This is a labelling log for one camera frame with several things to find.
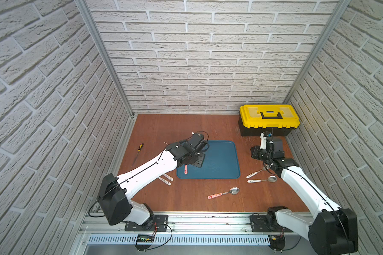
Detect white handled fork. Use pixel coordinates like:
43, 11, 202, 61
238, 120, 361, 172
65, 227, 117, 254
246, 165, 269, 179
163, 174, 174, 181

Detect white handled spoon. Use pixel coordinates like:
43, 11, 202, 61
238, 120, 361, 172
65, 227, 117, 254
159, 177, 171, 186
247, 175, 278, 183

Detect pink handled spoon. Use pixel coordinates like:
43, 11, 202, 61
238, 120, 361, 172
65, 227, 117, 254
207, 187, 240, 199

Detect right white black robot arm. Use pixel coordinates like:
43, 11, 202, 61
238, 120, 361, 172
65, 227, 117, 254
251, 132, 359, 255

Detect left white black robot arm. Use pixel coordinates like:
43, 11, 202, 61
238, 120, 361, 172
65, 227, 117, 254
96, 133, 209, 227

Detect teal plastic tray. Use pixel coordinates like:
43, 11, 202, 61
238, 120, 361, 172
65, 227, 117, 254
176, 141, 240, 180

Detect yellow black toolbox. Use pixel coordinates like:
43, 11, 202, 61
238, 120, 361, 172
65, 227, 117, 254
238, 105, 301, 137

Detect round black connector box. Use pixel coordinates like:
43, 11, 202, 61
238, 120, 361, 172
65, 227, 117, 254
268, 235, 286, 252

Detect small green controller board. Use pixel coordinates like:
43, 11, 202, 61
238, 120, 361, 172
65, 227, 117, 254
136, 234, 155, 244

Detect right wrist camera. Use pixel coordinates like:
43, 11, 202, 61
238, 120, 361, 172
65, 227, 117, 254
260, 131, 272, 149

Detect yellow black handled file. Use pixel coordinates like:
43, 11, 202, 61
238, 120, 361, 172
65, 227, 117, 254
132, 142, 144, 166

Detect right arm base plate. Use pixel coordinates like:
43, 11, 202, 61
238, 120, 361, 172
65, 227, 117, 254
250, 213, 292, 233

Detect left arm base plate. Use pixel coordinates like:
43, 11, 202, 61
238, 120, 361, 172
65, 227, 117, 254
124, 214, 169, 232

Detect aluminium front rail frame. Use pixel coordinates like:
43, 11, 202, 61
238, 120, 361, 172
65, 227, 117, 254
68, 211, 315, 255

